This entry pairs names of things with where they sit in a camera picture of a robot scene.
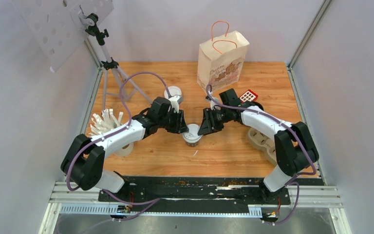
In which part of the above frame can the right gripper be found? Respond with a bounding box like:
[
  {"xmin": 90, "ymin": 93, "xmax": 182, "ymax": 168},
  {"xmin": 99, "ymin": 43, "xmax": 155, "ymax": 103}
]
[{"xmin": 198, "ymin": 107, "xmax": 231, "ymax": 136}]

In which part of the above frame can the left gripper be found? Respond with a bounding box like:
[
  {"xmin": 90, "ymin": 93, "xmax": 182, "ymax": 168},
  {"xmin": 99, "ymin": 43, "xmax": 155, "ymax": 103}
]
[{"xmin": 159, "ymin": 109, "xmax": 190, "ymax": 135}]

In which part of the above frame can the white coffee lid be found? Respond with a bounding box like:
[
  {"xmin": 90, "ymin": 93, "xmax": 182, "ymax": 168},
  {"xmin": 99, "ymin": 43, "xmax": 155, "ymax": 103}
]
[{"xmin": 182, "ymin": 124, "xmax": 202, "ymax": 140}]

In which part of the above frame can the dark coffee cup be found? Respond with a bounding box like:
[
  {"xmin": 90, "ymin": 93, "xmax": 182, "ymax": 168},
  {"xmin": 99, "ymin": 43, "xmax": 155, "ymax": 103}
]
[{"xmin": 185, "ymin": 139, "xmax": 200, "ymax": 147}]

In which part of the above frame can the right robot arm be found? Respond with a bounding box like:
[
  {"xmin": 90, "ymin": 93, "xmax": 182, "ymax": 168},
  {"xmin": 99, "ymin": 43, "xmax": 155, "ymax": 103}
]
[{"xmin": 198, "ymin": 85, "xmax": 319, "ymax": 204}]

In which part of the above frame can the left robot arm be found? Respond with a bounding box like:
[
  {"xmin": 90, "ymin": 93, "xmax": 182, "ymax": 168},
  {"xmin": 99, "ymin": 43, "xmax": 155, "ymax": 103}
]
[{"xmin": 60, "ymin": 95, "xmax": 188, "ymax": 201}]

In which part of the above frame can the white lid stack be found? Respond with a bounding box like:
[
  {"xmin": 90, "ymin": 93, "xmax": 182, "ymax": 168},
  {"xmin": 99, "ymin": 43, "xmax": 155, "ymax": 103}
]
[{"xmin": 168, "ymin": 86, "xmax": 183, "ymax": 104}]

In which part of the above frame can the red box with white grid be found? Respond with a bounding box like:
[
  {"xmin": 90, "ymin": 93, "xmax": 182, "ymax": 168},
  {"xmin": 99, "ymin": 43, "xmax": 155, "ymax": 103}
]
[{"xmin": 239, "ymin": 89, "xmax": 258, "ymax": 102}]

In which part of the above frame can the black cup stack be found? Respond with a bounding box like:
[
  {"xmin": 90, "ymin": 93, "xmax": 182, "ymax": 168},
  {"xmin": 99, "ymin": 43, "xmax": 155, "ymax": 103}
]
[{"xmin": 251, "ymin": 101, "xmax": 264, "ymax": 111}]

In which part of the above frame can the cardboard cup carrier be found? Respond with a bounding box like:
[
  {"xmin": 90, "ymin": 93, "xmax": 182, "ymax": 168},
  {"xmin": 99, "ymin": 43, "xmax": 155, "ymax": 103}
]
[{"xmin": 246, "ymin": 128, "xmax": 277, "ymax": 166}]

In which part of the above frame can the grey tripod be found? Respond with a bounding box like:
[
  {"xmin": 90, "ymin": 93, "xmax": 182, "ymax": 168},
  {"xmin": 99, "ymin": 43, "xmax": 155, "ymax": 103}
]
[{"xmin": 81, "ymin": 13, "xmax": 152, "ymax": 110}]

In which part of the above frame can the white perforated panel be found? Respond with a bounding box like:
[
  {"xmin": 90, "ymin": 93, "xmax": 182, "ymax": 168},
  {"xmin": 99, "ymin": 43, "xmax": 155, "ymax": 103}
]
[{"xmin": 12, "ymin": 0, "xmax": 114, "ymax": 72}]

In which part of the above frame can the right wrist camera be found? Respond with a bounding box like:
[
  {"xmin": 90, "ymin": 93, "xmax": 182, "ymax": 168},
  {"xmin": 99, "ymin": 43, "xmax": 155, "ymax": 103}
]
[{"xmin": 209, "ymin": 96, "xmax": 221, "ymax": 110}]

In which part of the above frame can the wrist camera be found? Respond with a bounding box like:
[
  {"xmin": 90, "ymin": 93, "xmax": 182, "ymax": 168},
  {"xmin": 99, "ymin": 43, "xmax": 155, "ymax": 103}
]
[
  {"xmin": 168, "ymin": 95, "xmax": 183, "ymax": 113},
  {"xmin": 209, "ymin": 96, "xmax": 221, "ymax": 110}
]

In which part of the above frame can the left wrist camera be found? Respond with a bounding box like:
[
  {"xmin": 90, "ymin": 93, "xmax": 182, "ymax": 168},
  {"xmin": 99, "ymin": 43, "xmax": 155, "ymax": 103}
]
[{"xmin": 168, "ymin": 95, "xmax": 183, "ymax": 113}]

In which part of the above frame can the paper bag with orange handles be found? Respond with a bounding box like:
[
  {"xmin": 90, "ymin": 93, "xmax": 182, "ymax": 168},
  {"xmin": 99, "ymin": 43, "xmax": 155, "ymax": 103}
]
[{"xmin": 197, "ymin": 20, "xmax": 249, "ymax": 91}]

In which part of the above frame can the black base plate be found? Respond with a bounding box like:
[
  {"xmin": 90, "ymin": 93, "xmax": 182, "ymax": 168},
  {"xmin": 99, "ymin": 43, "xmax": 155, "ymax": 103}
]
[{"xmin": 98, "ymin": 176, "xmax": 291, "ymax": 214}]

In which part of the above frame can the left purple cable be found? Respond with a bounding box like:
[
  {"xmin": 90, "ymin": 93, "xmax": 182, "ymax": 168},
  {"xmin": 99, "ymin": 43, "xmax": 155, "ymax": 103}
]
[{"xmin": 66, "ymin": 71, "xmax": 171, "ymax": 223}]

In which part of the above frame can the purple cable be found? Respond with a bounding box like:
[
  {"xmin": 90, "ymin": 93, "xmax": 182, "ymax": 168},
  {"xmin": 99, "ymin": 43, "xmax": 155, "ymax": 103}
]
[
  {"xmin": 66, "ymin": 71, "xmax": 171, "ymax": 223},
  {"xmin": 205, "ymin": 84, "xmax": 318, "ymax": 225}
]

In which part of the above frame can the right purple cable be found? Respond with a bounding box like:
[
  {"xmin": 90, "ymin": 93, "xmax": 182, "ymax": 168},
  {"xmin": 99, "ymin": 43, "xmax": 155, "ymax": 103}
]
[{"xmin": 205, "ymin": 84, "xmax": 318, "ymax": 225}]

